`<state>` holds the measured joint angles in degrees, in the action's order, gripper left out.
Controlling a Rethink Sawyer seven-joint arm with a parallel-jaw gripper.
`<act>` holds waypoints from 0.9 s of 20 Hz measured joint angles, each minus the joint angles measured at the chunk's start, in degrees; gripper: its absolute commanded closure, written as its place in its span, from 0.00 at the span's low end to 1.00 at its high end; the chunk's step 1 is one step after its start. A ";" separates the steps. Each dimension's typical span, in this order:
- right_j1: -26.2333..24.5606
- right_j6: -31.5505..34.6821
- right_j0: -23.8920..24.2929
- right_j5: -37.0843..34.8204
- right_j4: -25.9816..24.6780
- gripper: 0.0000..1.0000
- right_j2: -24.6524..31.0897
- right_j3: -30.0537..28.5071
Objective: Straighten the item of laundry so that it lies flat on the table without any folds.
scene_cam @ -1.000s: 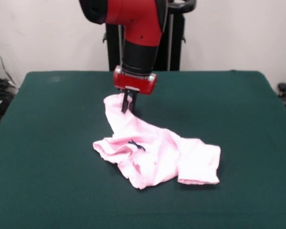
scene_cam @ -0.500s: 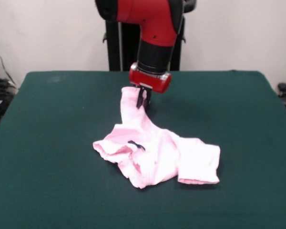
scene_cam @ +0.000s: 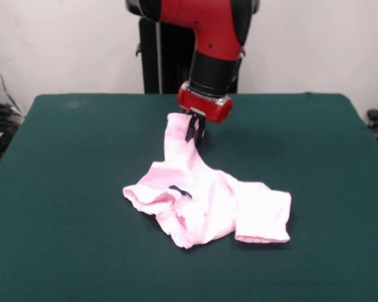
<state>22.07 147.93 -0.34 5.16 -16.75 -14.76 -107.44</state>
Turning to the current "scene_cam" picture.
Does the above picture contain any dark green table cloth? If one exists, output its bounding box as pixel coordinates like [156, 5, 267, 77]
[0, 92, 378, 302]

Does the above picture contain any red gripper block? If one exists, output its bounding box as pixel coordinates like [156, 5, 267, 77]
[176, 81, 234, 148]

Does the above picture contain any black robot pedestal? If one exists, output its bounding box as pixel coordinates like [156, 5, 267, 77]
[125, 0, 248, 94]

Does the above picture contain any black cable bundle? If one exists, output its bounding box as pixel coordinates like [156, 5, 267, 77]
[0, 102, 23, 128]

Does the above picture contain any pink garment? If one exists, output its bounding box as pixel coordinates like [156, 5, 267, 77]
[122, 112, 293, 250]

